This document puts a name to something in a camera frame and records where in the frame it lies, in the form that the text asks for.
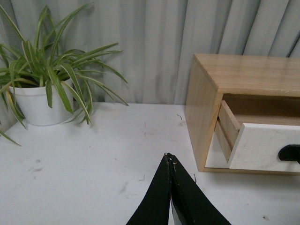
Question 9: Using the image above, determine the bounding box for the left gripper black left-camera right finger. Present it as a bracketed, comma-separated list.
[169, 154, 230, 225]

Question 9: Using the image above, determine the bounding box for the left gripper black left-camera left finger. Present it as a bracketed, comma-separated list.
[127, 155, 171, 225]

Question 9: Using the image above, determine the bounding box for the white drawer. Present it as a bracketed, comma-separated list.
[214, 99, 300, 170]

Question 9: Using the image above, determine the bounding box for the black drawer handle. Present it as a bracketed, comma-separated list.
[278, 144, 300, 163]

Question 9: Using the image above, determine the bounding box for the wooden drawer cabinet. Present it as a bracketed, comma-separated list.
[185, 54, 300, 175]

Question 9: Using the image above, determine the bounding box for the white plant pot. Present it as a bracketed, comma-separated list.
[9, 87, 72, 126]

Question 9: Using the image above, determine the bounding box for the grey curtain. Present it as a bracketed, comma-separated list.
[0, 0, 300, 105]

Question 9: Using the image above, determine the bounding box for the green spider plant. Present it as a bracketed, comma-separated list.
[0, 2, 129, 146]

